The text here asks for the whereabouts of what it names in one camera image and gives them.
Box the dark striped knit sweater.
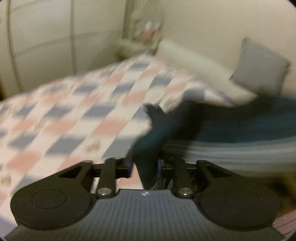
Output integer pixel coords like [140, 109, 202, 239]
[132, 96, 295, 189]

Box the checkered pink grey bedsheet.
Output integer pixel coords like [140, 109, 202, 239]
[1, 55, 234, 237]

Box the white long pillow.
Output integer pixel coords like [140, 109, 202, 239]
[156, 39, 256, 104]

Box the grey square pillow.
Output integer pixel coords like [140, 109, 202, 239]
[230, 37, 291, 97]

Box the white wardrobe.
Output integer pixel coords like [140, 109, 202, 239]
[1, 1, 125, 97]

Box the white bedside table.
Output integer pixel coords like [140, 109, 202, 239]
[115, 39, 161, 59]

